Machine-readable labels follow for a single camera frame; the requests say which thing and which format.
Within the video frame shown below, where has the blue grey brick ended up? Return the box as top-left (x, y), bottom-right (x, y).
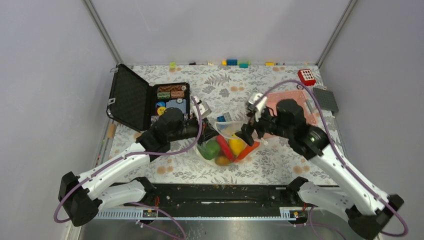
top-left (216, 112), bottom-right (233, 123)

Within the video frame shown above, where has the clear zip top bag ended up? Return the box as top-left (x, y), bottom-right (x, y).
top-left (192, 121), bottom-right (262, 167)

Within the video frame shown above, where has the black open case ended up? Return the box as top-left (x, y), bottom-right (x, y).
top-left (106, 63), bottom-right (191, 132)

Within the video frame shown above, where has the red chili toy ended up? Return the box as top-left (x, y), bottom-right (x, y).
top-left (215, 135), bottom-right (235, 162)

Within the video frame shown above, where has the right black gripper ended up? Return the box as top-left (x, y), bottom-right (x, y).
top-left (234, 104), bottom-right (293, 146)

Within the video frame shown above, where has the green teal brick at wall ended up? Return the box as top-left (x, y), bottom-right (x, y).
top-left (237, 61), bottom-right (250, 69)

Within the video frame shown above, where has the orange carrot toy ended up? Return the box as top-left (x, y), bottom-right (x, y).
top-left (234, 141), bottom-right (260, 163)

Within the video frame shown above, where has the wooden block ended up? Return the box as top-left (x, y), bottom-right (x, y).
top-left (106, 123), bottom-right (117, 139)

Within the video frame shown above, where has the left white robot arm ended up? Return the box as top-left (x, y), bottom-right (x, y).
top-left (57, 108), bottom-right (218, 227)

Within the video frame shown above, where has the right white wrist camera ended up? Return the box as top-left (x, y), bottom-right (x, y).
top-left (245, 93), bottom-right (268, 114)

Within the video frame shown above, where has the blue brick at wall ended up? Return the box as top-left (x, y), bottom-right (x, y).
top-left (225, 59), bottom-right (238, 66)

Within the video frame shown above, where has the red grid block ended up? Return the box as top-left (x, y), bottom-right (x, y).
top-left (297, 68), bottom-right (317, 87)

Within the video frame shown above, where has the dark grey baseplate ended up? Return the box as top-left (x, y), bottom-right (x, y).
top-left (312, 87), bottom-right (339, 113)

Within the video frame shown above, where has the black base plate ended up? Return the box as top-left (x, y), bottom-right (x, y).
top-left (139, 183), bottom-right (310, 218)

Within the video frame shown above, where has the brown kiwi toy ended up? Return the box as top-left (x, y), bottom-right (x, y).
top-left (214, 155), bottom-right (232, 166)

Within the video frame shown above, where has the yellow pepper toy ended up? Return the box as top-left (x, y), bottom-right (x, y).
top-left (228, 138), bottom-right (246, 157)

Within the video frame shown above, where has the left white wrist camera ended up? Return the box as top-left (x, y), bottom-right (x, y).
top-left (191, 96), bottom-right (212, 119)

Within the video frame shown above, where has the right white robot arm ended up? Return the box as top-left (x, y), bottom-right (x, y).
top-left (236, 99), bottom-right (404, 240)

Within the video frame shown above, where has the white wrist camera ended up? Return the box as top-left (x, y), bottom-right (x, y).
top-left (191, 96), bottom-right (212, 119)
top-left (245, 93), bottom-right (268, 114)

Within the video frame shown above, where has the pink plastic basket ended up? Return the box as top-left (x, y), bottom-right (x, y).
top-left (266, 90), bottom-right (318, 126)

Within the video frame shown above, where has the lime green brick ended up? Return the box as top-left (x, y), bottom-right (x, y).
top-left (169, 62), bottom-right (177, 70)

